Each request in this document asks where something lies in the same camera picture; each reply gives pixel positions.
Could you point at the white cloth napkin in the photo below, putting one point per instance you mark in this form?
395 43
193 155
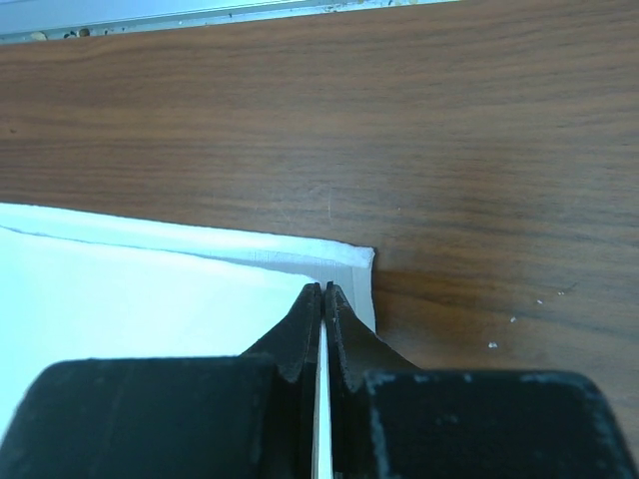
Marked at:
122 342

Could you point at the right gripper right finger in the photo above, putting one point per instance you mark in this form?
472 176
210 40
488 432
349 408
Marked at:
352 347

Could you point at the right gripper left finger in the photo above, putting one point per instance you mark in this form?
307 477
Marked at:
293 343

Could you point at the aluminium table frame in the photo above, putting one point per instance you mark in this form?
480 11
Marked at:
36 21

